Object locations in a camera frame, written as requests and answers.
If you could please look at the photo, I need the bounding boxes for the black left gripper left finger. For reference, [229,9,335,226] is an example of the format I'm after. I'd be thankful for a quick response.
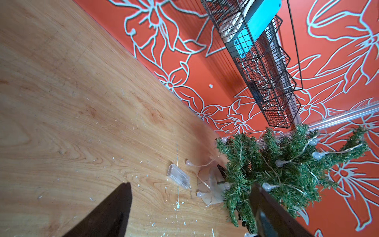
[64,183,132,237]

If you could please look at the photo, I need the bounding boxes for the small green christmas tree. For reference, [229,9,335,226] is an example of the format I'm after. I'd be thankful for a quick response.
[215,123,370,235]

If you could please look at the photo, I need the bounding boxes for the clear bulb string lights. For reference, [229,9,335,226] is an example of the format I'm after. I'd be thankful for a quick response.
[185,134,363,237]

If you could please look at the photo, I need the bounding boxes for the black wire wall basket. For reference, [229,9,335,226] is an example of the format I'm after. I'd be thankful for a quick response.
[201,1,301,128]

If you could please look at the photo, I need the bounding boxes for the teal box in basket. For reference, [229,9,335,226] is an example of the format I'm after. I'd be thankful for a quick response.
[233,0,282,58]

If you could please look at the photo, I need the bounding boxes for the clear battery box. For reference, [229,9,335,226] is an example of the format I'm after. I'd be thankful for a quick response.
[167,164,190,189]

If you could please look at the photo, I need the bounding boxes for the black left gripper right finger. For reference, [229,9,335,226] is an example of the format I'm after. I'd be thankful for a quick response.
[249,184,312,237]

